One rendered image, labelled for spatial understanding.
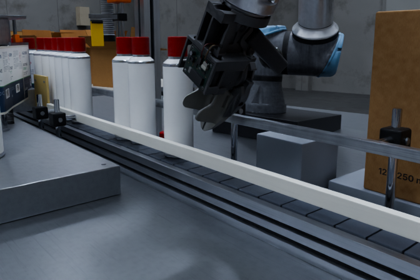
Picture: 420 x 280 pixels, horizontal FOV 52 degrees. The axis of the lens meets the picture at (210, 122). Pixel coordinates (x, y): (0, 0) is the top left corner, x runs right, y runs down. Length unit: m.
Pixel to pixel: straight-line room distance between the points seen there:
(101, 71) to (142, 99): 2.05
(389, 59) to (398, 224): 0.29
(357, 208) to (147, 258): 0.24
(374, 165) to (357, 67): 8.52
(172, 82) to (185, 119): 0.07
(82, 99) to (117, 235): 0.54
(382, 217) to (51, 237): 0.40
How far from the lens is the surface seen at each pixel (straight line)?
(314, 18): 1.10
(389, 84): 0.68
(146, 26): 1.07
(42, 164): 0.76
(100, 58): 2.87
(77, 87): 1.07
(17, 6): 10.54
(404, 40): 0.67
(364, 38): 9.16
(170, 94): 0.72
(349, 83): 9.29
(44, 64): 1.27
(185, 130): 0.73
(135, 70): 0.82
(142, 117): 0.83
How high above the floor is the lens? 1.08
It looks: 11 degrees down
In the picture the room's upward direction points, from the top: straight up
